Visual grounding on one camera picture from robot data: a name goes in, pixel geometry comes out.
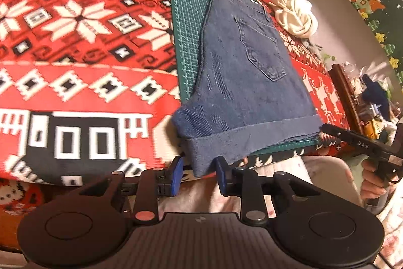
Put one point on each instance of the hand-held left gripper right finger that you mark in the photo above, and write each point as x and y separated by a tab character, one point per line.
222	176

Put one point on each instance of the blue denim shorts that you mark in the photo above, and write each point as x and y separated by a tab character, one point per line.
245	83

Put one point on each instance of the white pink patterned fleece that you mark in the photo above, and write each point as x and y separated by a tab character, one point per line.
324	174

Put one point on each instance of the yellow plush toy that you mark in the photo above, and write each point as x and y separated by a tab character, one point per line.
373	128

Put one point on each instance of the wooden nightstand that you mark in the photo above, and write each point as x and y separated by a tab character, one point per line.
343	92

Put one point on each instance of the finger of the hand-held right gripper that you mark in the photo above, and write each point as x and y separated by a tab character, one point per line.
335	132

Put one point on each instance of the person's right hand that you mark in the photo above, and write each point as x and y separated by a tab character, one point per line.
371	184

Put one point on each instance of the navy blue cloth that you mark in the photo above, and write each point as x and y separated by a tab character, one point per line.
374	95

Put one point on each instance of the red patterned blanket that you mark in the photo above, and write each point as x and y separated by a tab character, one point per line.
78	51

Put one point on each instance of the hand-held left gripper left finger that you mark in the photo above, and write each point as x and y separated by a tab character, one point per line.
176	176

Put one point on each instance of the green cutting mat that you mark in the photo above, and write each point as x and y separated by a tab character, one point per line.
185	20

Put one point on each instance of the white hoodie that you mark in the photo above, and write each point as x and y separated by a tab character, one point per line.
296	17

